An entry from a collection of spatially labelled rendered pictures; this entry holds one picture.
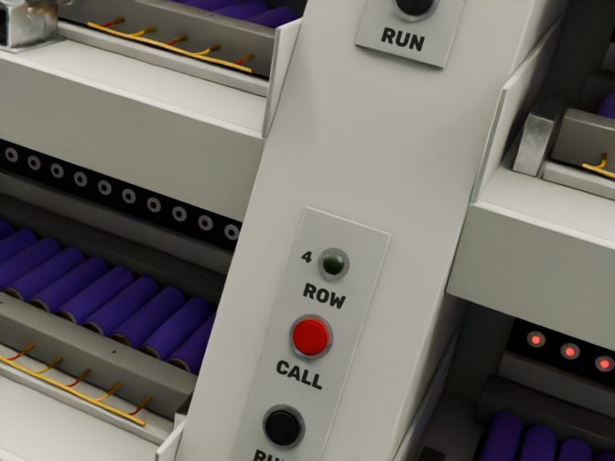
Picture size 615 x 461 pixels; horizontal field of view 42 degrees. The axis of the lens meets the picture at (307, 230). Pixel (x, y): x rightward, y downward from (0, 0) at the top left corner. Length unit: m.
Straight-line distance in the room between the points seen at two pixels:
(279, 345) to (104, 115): 0.14
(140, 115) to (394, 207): 0.13
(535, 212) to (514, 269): 0.03
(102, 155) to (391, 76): 0.15
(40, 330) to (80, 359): 0.03
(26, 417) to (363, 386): 0.20
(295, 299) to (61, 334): 0.18
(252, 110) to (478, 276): 0.13
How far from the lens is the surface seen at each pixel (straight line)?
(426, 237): 0.34
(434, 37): 0.35
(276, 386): 0.37
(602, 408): 0.52
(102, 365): 0.48
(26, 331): 0.50
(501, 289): 0.35
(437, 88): 0.34
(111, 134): 0.41
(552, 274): 0.35
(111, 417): 0.46
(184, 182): 0.39
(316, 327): 0.35
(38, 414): 0.47
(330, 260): 0.35
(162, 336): 0.50
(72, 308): 0.52
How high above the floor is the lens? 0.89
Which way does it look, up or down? 7 degrees down
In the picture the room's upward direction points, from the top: 17 degrees clockwise
